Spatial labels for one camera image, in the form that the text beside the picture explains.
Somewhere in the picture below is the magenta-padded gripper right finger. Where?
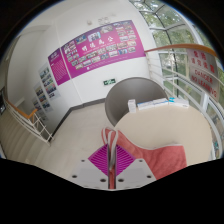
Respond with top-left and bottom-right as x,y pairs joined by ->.
113,143 -> 157,190

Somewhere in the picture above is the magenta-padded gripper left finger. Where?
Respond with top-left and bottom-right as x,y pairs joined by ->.
70,143 -> 111,190

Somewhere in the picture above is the pink towel with grey trim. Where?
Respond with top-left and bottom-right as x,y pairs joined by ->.
101,127 -> 189,190

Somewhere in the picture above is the small upright white box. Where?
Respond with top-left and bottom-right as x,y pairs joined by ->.
127,98 -> 137,114

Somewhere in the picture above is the grey round-backed chair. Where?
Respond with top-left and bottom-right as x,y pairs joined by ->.
104,76 -> 170,127

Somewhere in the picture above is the flat white and blue box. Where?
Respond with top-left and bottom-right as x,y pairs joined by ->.
168,96 -> 190,110

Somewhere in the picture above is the white stair railing, orange handrail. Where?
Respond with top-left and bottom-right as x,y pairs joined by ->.
2,95 -> 55,145

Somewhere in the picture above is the green exit sign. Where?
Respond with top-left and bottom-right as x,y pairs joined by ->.
102,78 -> 117,87

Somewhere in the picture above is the large magenta photo poster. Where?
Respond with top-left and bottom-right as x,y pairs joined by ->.
60,19 -> 147,80

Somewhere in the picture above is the small magenta text poster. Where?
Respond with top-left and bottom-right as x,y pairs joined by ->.
47,48 -> 72,87

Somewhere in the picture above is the warning sign with red characters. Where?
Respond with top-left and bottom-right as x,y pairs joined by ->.
185,49 -> 220,84

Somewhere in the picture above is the white photo wall poster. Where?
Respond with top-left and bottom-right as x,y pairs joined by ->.
37,62 -> 61,101
32,83 -> 54,113

